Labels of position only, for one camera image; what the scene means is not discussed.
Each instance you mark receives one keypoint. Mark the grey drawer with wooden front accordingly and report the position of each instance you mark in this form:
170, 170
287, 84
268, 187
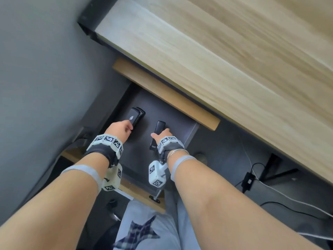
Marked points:
145, 158

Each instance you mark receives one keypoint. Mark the person's right forearm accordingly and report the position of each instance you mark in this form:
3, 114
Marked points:
223, 205

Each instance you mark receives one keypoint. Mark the person's left hand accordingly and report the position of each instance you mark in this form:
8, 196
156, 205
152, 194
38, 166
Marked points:
117, 131

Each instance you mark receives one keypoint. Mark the person's right thumb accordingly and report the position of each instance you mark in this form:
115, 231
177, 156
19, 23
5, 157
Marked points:
154, 136

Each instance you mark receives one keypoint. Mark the person's right hand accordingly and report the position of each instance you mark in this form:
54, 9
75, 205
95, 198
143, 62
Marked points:
164, 134

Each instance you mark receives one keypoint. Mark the slim black stapler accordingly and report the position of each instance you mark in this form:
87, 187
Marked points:
159, 126

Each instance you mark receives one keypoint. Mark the marker-covered wrist band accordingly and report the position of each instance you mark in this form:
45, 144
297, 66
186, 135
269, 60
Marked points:
108, 144
169, 144

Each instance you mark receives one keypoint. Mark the white wrist camera cube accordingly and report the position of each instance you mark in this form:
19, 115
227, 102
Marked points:
157, 174
113, 178

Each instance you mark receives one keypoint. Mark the black desk foot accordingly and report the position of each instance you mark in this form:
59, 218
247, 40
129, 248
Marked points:
273, 167

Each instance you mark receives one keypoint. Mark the black desk frame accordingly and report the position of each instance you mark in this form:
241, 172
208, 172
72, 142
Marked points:
89, 19

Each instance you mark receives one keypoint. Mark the wooden cabinet top board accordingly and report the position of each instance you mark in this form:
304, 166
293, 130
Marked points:
166, 93

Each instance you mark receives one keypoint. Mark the round grey disc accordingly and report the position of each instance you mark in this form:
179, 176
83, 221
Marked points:
200, 158

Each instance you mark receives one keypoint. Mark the drawer key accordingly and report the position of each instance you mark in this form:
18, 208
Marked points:
155, 196

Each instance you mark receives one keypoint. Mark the black stapler with grey mark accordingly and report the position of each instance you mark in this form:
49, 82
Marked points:
135, 115

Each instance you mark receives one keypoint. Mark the person's left fingers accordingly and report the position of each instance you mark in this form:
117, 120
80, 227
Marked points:
129, 126

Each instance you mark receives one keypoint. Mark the black power adapter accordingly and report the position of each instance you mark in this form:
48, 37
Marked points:
248, 181

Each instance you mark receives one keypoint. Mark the person's left forearm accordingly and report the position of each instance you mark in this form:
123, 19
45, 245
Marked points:
52, 205

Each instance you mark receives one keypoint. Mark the light trousers with star patch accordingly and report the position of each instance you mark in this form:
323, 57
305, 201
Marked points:
145, 226

